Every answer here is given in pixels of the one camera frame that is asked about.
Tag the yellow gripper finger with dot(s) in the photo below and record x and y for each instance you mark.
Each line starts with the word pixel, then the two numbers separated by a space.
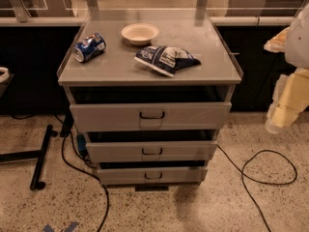
pixel 279 118
pixel 278 42

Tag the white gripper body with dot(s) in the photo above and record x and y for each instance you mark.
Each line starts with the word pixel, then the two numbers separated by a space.
pixel 298 45

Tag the grey drawer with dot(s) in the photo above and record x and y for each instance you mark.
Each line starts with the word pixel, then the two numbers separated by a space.
pixel 168 116
pixel 160 175
pixel 151 151

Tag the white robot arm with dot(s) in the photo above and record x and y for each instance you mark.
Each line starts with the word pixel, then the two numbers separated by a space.
pixel 297 42

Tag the grey drawer cabinet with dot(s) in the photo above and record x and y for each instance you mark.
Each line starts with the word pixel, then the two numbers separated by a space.
pixel 116 77

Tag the grey bottom drawer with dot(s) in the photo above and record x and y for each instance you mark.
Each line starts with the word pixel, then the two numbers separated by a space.
pixel 160 175

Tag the grey top drawer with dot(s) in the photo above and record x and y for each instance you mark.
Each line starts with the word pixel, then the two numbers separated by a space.
pixel 168 116

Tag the blue white chip bag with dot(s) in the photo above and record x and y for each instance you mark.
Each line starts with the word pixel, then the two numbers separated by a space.
pixel 166 59

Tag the white paper bowl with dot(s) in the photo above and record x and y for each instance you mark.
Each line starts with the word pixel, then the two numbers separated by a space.
pixel 140 33

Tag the crushed blue soda can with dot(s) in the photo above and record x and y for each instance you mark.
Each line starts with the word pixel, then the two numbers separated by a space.
pixel 89 48

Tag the blue power box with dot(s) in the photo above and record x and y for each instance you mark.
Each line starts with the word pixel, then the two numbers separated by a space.
pixel 81 145

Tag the black metal stand base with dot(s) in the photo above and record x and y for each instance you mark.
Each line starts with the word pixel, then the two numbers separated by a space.
pixel 38 155

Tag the white object at left edge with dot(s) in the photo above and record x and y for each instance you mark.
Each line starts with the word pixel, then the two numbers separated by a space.
pixel 4 74

